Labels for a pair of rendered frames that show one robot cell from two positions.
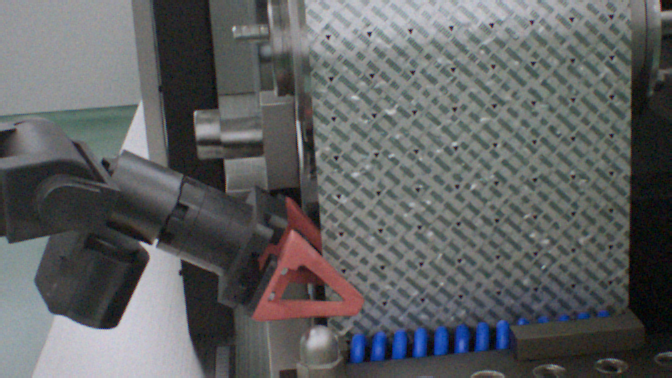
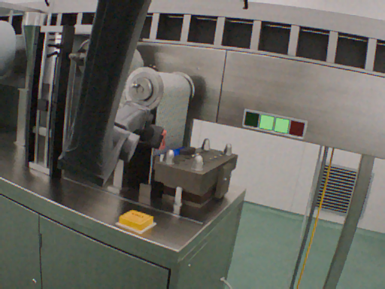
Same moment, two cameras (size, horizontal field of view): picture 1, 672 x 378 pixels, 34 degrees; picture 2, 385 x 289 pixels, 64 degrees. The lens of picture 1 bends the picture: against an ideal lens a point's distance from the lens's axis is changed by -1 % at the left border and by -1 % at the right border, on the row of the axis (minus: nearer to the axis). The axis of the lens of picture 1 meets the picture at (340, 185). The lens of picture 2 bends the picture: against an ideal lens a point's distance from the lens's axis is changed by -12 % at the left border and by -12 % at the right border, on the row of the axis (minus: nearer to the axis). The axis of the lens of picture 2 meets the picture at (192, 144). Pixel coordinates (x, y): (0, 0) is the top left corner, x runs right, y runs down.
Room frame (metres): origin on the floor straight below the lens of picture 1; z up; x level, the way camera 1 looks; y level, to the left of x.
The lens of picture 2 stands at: (0.19, 0.98, 1.31)
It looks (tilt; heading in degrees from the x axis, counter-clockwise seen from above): 11 degrees down; 295
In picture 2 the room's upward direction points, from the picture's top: 8 degrees clockwise
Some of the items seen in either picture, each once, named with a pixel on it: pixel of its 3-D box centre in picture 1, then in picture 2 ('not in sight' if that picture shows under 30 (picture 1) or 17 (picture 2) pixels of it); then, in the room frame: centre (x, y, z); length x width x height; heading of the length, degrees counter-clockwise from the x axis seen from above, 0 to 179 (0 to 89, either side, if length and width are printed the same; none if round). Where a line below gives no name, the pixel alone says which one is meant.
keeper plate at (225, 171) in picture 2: not in sight; (224, 180); (0.59, -0.17, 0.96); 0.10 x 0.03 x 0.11; 94
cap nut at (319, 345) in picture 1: (319, 355); (169, 156); (0.72, 0.02, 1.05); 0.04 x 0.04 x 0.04
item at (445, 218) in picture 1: (477, 227); (170, 130); (0.80, -0.10, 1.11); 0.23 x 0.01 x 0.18; 94
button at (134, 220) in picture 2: not in sight; (136, 220); (0.68, 0.25, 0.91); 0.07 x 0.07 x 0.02; 4
